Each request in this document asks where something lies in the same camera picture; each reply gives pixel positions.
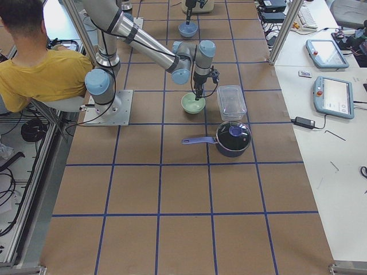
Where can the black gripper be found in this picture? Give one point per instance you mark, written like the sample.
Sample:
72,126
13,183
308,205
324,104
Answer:
188,4
198,83

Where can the green bowl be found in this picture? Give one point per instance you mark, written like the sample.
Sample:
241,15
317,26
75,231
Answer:
191,105

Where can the blue bowl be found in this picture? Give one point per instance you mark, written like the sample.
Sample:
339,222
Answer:
187,30

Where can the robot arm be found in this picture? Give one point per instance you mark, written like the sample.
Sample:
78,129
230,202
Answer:
185,62

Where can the silver cream toaster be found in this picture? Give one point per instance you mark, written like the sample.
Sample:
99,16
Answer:
203,7

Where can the clear plastic food container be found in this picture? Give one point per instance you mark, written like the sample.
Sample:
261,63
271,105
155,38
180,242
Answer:
231,102

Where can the dark blue saucepan with lid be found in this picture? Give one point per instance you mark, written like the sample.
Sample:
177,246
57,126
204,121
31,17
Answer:
232,139

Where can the white keyboard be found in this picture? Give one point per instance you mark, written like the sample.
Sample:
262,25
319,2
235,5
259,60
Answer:
305,20

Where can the black power adapter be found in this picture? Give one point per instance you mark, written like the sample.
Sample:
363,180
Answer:
303,122

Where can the teach pendant far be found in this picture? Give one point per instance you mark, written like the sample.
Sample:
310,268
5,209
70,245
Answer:
325,54

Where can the teach pendant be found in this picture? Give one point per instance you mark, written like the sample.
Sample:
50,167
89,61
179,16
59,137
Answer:
334,97
325,54

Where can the teach pendant near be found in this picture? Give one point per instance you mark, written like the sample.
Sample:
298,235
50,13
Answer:
334,97

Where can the person in yellow shirt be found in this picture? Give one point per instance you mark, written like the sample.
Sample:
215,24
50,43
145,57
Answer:
36,72

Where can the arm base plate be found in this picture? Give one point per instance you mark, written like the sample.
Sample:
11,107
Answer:
105,115
137,20

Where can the aluminium frame post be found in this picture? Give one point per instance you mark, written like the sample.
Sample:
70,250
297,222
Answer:
292,12

